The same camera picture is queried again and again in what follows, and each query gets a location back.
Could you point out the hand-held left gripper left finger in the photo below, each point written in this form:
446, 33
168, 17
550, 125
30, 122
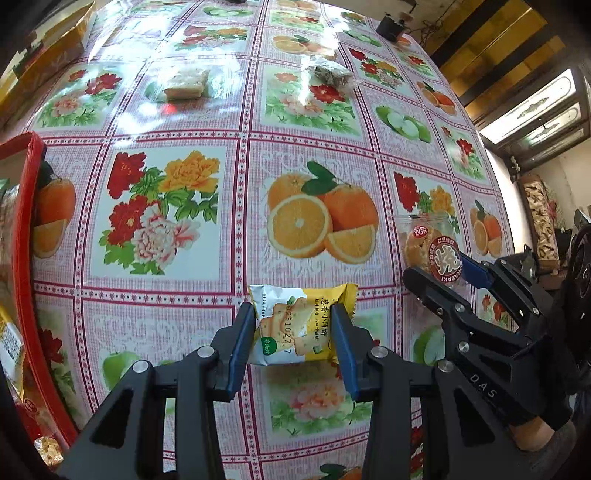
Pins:
242, 350

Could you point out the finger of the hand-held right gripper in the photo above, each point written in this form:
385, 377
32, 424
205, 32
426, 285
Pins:
475, 272
438, 300

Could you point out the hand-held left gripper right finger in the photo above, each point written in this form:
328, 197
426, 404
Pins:
344, 355

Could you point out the clear round cookie packet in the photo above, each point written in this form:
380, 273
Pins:
429, 249

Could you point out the yellow cracker packet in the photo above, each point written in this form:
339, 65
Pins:
295, 323

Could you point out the red-rimmed white tray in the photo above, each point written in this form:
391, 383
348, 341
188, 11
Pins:
32, 277

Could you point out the yellow snack packet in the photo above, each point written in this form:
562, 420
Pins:
9, 337

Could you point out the patterned brown cushion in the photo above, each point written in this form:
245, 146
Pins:
540, 217

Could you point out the floral plastic tablecloth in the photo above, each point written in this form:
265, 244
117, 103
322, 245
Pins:
231, 230

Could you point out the glass panel cabinet door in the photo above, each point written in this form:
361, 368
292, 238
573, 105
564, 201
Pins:
540, 115

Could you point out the yellow wooden panels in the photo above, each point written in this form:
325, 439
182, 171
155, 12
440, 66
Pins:
498, 46

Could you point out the small clear seed snack packet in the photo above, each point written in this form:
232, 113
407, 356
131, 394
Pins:
332, 74

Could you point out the small black device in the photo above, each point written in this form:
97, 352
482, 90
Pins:
390, 26

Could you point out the clear pale cake packet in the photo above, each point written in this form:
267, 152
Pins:
184, 83

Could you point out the yellow patterned box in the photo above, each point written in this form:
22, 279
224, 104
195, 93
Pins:
51, 60

